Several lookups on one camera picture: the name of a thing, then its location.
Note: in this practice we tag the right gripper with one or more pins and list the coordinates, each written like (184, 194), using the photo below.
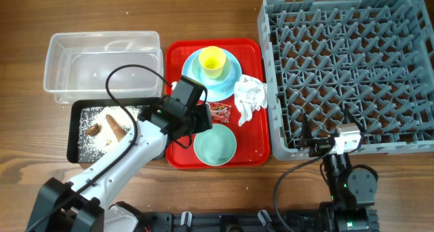
(319, 146)

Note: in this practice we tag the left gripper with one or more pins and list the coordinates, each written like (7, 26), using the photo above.
(205, 122)

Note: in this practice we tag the red candy wrapper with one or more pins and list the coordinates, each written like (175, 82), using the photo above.
(219, 111)

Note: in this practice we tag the green bowl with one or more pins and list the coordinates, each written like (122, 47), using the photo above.
(216, 146)

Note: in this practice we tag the white napkin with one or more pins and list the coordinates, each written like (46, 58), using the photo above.
(250, 94)

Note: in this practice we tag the yellow plastic cup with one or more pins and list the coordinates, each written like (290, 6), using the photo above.
(212, 60)

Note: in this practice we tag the brown sweet potato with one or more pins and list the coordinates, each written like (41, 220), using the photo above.
(118, 131)

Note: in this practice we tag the white rice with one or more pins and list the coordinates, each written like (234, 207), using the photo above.
(92, 148)

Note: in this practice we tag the brown food chunk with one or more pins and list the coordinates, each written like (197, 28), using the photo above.
(93, 130)

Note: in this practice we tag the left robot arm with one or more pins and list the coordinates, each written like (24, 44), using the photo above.
(80, 203)

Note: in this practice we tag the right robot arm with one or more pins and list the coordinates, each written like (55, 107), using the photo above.
(352, 187)

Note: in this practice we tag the grey dishwasher rack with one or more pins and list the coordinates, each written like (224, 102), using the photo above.
(372, 58)

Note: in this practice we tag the light blue plate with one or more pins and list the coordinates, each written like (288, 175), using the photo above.
(222, 91)

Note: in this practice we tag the red plastic tray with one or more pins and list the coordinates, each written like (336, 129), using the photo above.
(253, 141)

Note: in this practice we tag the black plastic tray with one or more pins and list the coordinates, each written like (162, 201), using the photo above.
(72, 154)

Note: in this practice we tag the clear plastic bin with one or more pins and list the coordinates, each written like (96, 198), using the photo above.
(92, 65)

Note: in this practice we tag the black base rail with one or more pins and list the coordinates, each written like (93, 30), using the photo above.
(296, 220)

